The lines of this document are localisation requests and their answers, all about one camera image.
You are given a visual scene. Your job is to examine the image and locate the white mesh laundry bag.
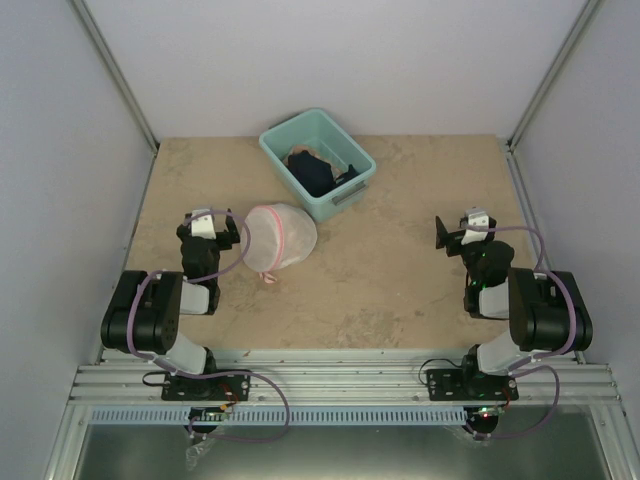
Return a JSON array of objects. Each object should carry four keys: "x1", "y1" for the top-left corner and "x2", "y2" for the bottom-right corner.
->
[{"x1": 240, "y1": 203, "x2": 317, "y2": 284}]

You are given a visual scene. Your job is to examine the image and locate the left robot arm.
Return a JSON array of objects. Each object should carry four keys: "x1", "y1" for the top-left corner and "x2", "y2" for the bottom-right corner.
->
[{"x1": 100, "y1": 209, "x2": 244, "y2": 399}]

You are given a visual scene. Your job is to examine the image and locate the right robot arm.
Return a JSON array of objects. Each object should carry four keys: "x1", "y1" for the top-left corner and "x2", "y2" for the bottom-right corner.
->
[{"x1": 435, "y1": 209, "x2": 594, "y2": 399}]

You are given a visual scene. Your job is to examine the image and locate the dark clothes in bin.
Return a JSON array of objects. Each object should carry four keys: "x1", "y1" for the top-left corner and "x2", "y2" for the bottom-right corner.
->
[{"x1": 286, "y1": 151, "x2": 359, "y2": 198}]

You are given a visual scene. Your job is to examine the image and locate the beige garment in bin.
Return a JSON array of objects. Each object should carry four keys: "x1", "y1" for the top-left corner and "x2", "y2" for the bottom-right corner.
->
[{"x1": 287, "y1": 144, "x2": 344, "y2": 178}]

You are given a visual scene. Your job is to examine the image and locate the teal plastic bin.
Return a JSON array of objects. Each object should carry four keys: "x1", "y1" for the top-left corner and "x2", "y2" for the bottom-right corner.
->
[{"x1": 259, "y1": 108, "x2": 377, "y2": 223}]

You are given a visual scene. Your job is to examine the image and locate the right circuit board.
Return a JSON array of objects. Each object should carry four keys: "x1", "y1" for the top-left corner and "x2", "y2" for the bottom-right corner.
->
[{"x1": 474, "y1": 405, "x2": 504, "y2": 418}]

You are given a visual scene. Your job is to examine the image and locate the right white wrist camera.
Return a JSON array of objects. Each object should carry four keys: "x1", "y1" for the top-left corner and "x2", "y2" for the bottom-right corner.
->
[{"x1": 460, "y1": 208, "x2": 489, "y2": 246}]

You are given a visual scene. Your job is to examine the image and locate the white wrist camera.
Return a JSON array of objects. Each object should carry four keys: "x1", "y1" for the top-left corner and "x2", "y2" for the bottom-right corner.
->
[
  {"x1": 460, "y1": 208, "x2": 489, "y2": 246},
  {"x1": 189, "y1": 207, "x2": 216, "y2": 240}
]

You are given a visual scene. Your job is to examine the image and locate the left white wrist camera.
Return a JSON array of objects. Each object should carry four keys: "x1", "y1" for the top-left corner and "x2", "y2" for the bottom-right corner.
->
[{"x1": 189, "y1": 207, "x2": 216, "y2": 240}]

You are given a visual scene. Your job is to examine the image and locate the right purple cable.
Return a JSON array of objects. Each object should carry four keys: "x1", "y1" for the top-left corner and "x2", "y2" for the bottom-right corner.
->
[{"x1": 462, "y1": 224, "x2": 579, "y2": 441}]

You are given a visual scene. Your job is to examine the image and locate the purple cable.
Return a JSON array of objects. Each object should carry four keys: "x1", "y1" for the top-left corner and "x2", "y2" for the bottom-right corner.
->
[
  {"x1": 127, "y1": 209, "x2": 292, "y2": 444},
  {"x1": 462, "y1": 224, "x2": 579, "y2": 441}
]

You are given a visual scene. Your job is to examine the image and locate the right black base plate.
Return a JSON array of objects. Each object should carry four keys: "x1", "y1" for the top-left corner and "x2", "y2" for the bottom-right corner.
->
[{"x1": 426, "y1": 369, "x2": 519, "y2": 402}]

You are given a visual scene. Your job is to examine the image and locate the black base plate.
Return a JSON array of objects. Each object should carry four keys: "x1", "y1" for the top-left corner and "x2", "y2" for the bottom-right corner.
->
[
  {"x1": 426, "y1": 369, "x2": 519, "y2": 402},
  {"x1": 161, "y1": 374, "x2": 251, "y2": 403}
]

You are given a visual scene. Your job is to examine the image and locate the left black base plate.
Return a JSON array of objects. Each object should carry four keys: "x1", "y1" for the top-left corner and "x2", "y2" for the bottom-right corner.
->
[{"x1": 161, "y1": 374, "x2": 251, "y2": 403}]

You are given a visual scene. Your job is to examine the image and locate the aluminium rail frame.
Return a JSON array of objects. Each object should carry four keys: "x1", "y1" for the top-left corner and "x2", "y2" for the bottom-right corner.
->
[{"x1": 45, "y1": 349, "x2": 639, "y2": 479}]

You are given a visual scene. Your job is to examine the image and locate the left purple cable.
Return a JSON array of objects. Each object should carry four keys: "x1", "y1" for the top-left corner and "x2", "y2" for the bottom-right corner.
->
[{"x1": 127, "y1": 209, "x2": 292, "y2": 444}]

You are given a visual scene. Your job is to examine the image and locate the right frame post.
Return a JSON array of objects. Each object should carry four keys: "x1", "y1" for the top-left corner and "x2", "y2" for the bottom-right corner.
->
[{"x1": 507, "y1": 0, "x2": 606, "y2": 154}]

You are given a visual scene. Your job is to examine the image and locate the frame post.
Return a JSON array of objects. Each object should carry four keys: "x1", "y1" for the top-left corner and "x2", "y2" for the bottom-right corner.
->
[
  {"x1": 507, "y1": 0, "x2": 606, "y2": 154},
  {"x1": 67, "y1": 0, "x2": 161, "y2": 154}
]

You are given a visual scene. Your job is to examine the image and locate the left frame post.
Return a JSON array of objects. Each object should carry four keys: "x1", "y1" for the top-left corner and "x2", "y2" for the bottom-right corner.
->
[{"x1": 67, "y1": 0, "x2": 161, "y2": 154}]

